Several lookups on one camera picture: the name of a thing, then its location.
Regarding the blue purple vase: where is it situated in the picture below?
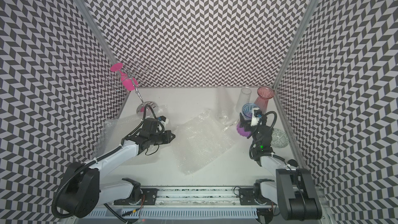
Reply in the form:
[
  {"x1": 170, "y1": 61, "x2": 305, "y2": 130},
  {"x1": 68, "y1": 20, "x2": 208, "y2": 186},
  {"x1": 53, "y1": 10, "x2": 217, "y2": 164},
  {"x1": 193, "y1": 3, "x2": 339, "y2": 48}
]
[{"x1": 236, "y1": 103, "x2": 257, "y2": 138}]

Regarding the clear bubble wrap sheet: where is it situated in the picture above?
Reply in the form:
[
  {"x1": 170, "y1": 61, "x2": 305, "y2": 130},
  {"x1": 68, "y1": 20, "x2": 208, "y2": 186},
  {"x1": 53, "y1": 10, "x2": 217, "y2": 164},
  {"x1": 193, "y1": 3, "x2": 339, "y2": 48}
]
[{"x1": 93, "y1": 105, "x2": 173, "y2": 170}]

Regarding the clear glass vase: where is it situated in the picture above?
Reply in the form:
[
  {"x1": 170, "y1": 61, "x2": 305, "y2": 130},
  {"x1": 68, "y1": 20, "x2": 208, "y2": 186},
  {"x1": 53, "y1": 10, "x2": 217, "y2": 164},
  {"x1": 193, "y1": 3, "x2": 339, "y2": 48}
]
[{"x1": 235, "y1": 87, "x2": 251, "y2": 113}]

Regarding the pink vase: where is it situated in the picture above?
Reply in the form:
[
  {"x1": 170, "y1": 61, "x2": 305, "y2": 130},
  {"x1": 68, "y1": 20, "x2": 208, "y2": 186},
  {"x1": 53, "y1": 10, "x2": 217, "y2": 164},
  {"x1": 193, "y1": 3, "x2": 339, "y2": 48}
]
[{"x1": 254, "y1": 86, "x2": 275, "y2": 114}]

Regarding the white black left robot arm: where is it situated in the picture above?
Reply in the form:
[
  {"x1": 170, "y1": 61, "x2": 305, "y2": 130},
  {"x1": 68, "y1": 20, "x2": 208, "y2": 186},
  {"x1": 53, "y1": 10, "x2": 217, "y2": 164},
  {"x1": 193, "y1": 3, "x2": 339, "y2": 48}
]
[{"x1": 51, "y1": 116, "x2": 175, "y2": 218}]

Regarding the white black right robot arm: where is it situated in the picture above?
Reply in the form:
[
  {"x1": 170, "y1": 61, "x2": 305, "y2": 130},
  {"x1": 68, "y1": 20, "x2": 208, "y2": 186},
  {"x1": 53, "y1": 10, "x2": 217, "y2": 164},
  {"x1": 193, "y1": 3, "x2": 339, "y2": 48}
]
[{"x1": 238, "y1": 110, "x2": 322, "y2": 221}]

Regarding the green patterned bowl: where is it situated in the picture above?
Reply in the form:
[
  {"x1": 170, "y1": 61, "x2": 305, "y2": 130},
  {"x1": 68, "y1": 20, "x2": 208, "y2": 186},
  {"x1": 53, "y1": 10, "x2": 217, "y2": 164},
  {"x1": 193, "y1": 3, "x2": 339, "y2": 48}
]
[{"x1": 271, "y1": 128, "x2": 289, "y2": 148}]

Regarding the pink plastic wine glass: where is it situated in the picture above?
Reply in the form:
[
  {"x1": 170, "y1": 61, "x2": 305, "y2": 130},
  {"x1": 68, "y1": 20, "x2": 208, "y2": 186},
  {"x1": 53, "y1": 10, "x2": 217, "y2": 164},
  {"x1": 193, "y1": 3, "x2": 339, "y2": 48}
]
[{"x1": 110, "y1": 63, "x2": 138, "y2": 91}]

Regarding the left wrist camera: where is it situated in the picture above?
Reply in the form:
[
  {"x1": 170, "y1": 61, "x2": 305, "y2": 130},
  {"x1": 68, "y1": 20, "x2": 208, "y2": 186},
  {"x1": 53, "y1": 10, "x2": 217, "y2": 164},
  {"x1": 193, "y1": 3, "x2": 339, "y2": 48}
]
[{"x1": 158, "y1": 116, "x2": 169, "y2": 126}]

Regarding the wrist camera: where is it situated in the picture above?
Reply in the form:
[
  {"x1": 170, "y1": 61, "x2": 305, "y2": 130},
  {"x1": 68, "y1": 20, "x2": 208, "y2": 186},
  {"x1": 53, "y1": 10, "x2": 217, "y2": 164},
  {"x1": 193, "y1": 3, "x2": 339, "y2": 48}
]
[
  {"x1": 158, "y1": 116, "x2": 169, "y2": 126},
  {"x1": 250, "y1": 107, "x2": 263, "y2": 127}
]

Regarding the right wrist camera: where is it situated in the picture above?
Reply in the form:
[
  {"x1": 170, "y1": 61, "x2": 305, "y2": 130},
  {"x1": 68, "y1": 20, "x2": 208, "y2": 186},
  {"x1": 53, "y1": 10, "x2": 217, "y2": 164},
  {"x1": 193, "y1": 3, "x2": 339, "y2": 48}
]
[{"x1": 250, "y1": 107, "x2": 263, "y2": 127}]

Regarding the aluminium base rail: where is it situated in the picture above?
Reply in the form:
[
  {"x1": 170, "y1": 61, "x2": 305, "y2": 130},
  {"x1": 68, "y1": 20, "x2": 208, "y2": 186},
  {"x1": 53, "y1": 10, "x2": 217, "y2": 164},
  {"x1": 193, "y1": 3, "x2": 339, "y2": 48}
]
[{"x1": 71, "y1": 186, "x2": 327, "y2": 209}]

